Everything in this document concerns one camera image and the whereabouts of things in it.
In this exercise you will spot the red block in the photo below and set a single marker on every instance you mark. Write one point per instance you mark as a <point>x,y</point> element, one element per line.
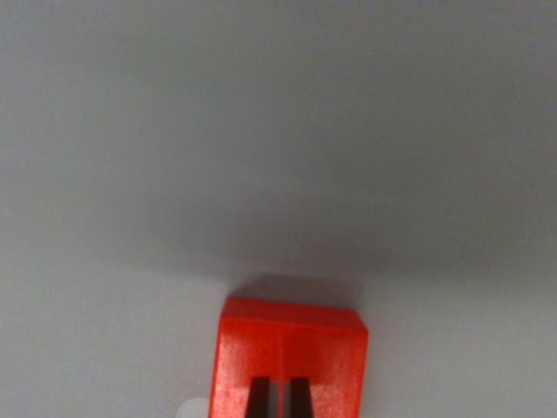
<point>287,344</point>

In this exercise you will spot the white plastic tray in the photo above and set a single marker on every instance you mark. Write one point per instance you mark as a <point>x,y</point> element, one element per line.
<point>278,152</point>

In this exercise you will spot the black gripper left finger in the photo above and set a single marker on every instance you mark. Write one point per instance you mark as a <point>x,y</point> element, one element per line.
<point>259,398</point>

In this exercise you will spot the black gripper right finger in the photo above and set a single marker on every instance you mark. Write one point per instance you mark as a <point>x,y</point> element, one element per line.
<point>301,398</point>

